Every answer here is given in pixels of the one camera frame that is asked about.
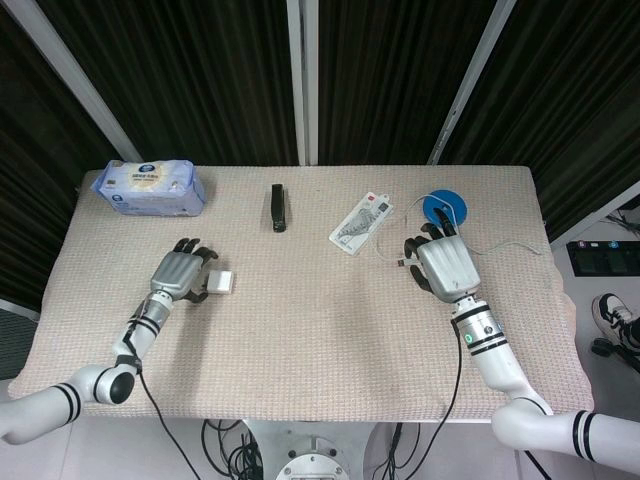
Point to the white slanted frame post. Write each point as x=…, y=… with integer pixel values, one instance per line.
x=475, y=75
x=75, y=75

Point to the black stapler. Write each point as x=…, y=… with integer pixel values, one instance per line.
x=278, y=210

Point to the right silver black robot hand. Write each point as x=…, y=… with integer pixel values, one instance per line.
x=447, y=265

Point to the black and white shoe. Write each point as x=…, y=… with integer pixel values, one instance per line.
x=615, y=312

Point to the black device with lights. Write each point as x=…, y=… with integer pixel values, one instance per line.
x=600, y=260

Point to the beige waffle table cloth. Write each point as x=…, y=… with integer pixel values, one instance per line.
x=310, y=325

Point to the white USB power adapter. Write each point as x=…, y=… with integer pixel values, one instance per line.
x=221, y=281

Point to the black chair base leg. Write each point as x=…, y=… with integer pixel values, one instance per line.
x=612, y=350

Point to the white upright frame post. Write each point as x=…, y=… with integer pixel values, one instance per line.
x=305, y=75

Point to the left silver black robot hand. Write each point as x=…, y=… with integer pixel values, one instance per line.
x=175, y=272

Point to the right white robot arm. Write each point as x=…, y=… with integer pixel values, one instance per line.
x=500, y=365

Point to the white printed flat packet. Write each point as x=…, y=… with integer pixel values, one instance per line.
x=357, y=225

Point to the blue tissue pack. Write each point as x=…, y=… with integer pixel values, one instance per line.
x=150, y=187

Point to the blue round disc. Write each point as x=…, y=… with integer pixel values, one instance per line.
x=457, y=210

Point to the black pleated curtain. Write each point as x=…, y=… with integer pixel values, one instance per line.
x=200, y=75

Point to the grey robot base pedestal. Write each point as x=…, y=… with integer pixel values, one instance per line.
x=310, y=450

